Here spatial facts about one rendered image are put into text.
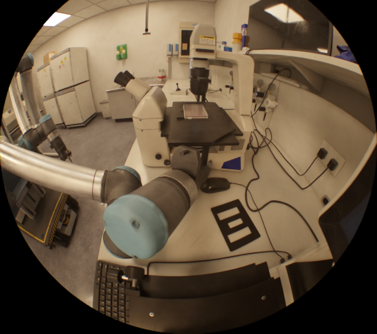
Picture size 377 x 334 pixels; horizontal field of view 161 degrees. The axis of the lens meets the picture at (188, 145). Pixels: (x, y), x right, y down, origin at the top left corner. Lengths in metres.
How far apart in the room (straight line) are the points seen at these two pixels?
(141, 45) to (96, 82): 1.43
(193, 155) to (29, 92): 1.21
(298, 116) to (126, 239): 0.81
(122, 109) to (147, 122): 2.44
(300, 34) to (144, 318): 0.95
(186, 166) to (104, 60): 3.42
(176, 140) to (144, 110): 0.16
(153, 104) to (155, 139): 0.13
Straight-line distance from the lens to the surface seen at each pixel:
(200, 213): 0.45
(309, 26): 0.68
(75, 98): 3.32
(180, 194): 0.22
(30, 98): 1.25
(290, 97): 0.85
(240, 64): 0.51
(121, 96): 2.81
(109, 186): 0.34
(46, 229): 1.38
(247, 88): 0.54
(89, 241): 1.44
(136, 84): 0.49
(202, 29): 0.48
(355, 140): 0.64
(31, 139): 1.02
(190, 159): 0.27
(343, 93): 0.81
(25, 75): 1.24
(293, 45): 0.70
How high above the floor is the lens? 1.15
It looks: 35 degrees down
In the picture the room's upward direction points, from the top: 2 degrees clockwise
